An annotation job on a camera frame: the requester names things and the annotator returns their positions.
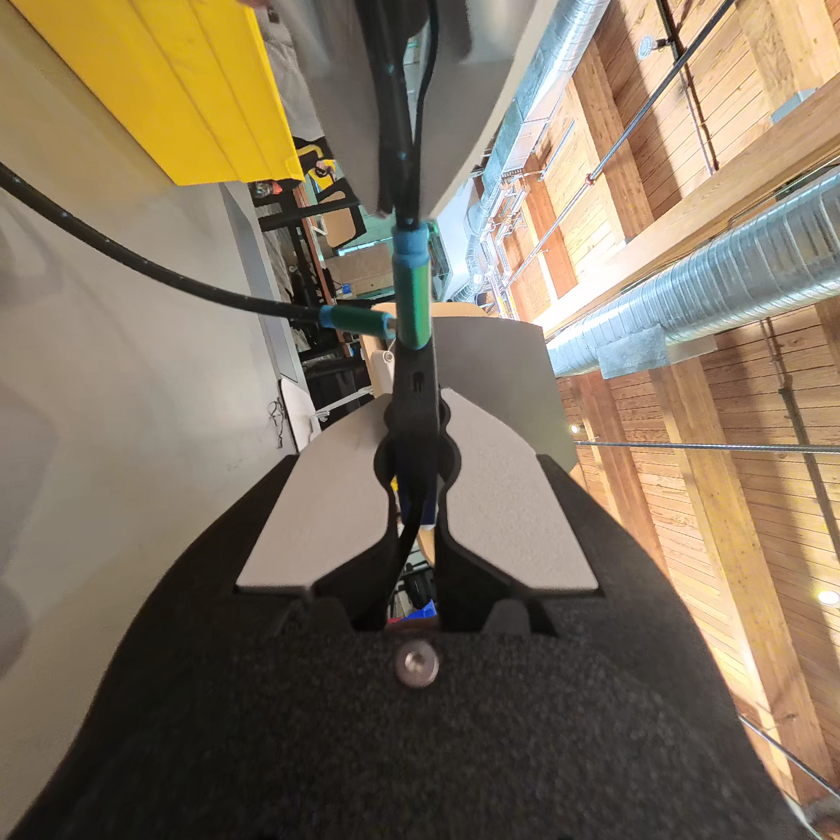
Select wooden board with dark panel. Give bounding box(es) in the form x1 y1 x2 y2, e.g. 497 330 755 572
360 301 578 473

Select silver ventilation duct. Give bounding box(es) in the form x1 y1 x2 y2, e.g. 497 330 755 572
546 167 840 380

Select yellow storage bin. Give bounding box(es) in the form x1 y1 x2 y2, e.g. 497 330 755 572
10 0 306 186

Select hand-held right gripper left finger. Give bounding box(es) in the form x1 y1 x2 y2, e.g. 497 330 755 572
235 400 401 634

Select black braided cable blue plugs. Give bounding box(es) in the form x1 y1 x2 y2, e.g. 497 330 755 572
0 161 398 340

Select cardboard box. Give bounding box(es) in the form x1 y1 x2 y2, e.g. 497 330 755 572
325 244 398 298

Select small wooden board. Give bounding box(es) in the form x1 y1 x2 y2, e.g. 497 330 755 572
320 190 367 249

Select black square hub box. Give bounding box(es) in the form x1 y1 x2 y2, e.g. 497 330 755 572
377 340 442 632

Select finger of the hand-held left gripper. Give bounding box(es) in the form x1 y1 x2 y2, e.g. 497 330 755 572
297 0 396 219
415 0 560 222

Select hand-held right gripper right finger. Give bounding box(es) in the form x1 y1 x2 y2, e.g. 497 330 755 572
435 387 601 634

